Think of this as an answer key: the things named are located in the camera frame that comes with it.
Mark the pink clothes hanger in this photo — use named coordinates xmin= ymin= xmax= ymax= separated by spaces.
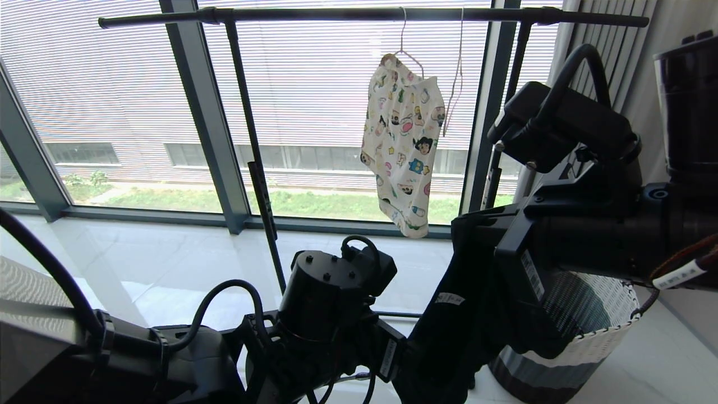
xmin=442 ymin=7 xmax=465 ymax=138
xmin=393 ymin=7 xmax=425 ymax=79

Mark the black garment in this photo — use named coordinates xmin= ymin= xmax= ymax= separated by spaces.
xmin=393 ymin=213 xmax=567 ymax=404

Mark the beige curtain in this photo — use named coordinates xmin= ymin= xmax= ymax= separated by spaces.
xmin=513 ymin=0 xmax=662 ymax=203

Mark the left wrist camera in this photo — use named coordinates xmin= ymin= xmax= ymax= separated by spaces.
xmin=341 ymin=236 xmax=398 ymax=298

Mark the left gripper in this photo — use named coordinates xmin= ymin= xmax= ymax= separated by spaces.
xmin=337 ymin=314 xmax=407 ymax=385

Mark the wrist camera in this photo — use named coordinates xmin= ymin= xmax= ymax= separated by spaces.
xmin=341 ymin=236 xmax=398 ymax=298
xmin=487 ymin=81 xmax=643 ymax=175

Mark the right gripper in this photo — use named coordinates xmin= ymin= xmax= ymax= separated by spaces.
xmin=494 ymin=163 xmax=671 ymax=315

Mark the white laundry basket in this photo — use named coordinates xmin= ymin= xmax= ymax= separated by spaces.
xmin=488 ymin=271 xmax=640 ymax=404

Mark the window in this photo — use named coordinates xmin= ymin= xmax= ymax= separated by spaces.
xmin=0 ymin=0 xmax=567 ymax=236

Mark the cream printed garment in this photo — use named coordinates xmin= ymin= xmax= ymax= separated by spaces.
xmin=361 ymin=53 xmax=447 ymax=239

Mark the black clothes rack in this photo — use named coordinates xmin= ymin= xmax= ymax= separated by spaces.
xmin=98 ymin=6 xmax=650 ymax=320

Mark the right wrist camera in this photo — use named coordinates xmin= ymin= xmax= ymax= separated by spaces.
xmin=487 ymin=81 xmax=643 ymax=175

